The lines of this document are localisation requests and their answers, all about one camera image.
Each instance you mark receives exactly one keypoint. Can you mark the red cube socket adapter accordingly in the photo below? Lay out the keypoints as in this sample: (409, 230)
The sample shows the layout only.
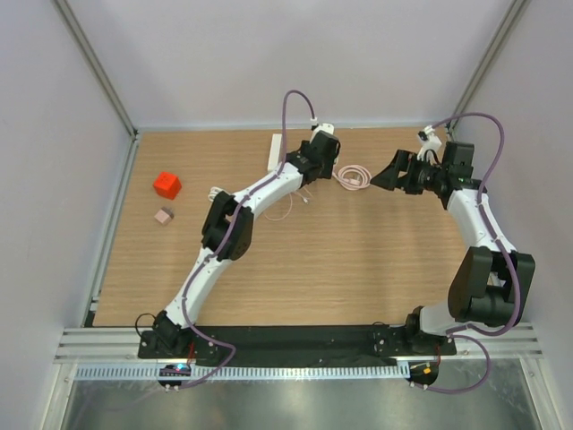
(167, 185)

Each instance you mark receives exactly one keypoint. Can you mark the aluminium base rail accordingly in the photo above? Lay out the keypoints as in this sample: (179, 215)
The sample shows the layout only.
(120, 344)

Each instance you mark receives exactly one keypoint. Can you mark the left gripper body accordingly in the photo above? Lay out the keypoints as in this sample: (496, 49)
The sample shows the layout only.
(326, 167)

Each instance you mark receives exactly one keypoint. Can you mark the white power strip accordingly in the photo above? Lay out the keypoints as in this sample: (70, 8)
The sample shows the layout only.
(275, 152)

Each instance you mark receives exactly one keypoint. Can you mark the right aluminium frame post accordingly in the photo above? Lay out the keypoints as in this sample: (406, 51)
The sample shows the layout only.
(500, 37)

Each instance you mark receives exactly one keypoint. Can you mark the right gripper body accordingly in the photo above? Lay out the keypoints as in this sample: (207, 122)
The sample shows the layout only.
(427, 177)

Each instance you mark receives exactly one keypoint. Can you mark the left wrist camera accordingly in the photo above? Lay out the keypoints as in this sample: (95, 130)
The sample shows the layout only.
(323, 127)

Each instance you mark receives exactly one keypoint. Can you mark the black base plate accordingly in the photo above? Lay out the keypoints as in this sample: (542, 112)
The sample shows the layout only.
(375, 344)

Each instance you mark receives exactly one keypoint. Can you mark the white slotted cable duct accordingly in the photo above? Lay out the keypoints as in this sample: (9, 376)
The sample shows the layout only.
(178, 372)

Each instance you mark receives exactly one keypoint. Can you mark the pink small charger plug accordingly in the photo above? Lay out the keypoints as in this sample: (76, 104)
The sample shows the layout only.
(164, 216)

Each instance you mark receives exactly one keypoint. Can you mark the aluminium frame post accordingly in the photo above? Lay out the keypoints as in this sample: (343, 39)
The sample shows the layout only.
(90, 56)
(500, 37)

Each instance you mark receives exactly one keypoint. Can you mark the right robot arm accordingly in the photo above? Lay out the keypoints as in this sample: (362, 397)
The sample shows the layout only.
(488, 293)

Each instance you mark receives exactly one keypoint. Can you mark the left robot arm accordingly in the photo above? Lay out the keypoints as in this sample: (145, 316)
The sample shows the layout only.
(227, 236)

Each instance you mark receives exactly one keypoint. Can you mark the left aluminium frame post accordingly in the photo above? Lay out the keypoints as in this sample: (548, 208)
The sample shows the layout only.
(90, 56)

